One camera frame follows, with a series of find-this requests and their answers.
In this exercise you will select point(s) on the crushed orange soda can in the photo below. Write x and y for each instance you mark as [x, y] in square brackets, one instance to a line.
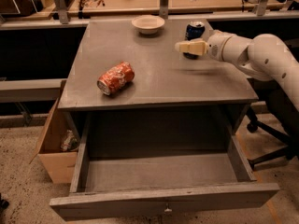
[115, 78]

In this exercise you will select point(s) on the grey cabinet with top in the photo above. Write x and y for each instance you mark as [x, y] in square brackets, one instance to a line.
[171, 100]

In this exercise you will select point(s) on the blue pepsi can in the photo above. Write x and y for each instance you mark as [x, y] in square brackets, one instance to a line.
[194, 30]

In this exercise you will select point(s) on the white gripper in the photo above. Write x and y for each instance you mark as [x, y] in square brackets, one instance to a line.
[216, 48]

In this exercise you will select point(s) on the crumpled wrapper in box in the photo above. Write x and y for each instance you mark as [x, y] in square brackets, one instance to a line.
[69, 142]

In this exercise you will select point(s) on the brown cardboard box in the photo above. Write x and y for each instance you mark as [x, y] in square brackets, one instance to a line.
[58, 164]

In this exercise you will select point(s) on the black office chair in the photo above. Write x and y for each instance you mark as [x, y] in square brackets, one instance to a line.
[279, 105]

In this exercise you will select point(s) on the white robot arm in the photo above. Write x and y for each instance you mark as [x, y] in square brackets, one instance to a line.
[265, 58]

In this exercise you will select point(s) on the open grey top drawer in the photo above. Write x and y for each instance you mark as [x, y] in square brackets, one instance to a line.
[149, 180]

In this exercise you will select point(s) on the white ceramic bowl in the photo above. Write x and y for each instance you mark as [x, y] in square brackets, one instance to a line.
[148, 24]

